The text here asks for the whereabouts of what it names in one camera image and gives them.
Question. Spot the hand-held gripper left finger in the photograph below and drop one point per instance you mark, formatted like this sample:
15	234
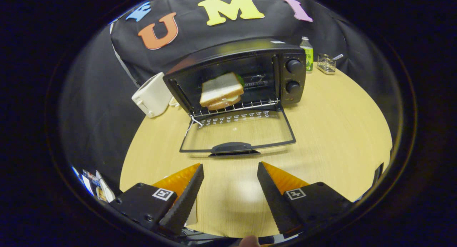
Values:
187	200

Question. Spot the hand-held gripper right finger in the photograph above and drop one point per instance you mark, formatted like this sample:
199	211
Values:
276	200

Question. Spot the toast sandwich with lettuce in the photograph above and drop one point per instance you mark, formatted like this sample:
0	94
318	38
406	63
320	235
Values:
221	88

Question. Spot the black toaster oven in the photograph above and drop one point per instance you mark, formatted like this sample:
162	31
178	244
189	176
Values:
292	79

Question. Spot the white lidded food container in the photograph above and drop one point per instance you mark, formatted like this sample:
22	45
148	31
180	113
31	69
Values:
106	190

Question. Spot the white pop-up toaster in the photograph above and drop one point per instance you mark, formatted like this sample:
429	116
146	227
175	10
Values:
151	95

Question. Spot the small cream-coloured object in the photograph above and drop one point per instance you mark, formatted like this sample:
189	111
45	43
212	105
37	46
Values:
174	102

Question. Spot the blue printed box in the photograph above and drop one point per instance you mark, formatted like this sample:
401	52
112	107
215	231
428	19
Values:
85	181

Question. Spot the green drink bottle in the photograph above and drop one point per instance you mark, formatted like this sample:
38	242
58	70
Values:
307	56

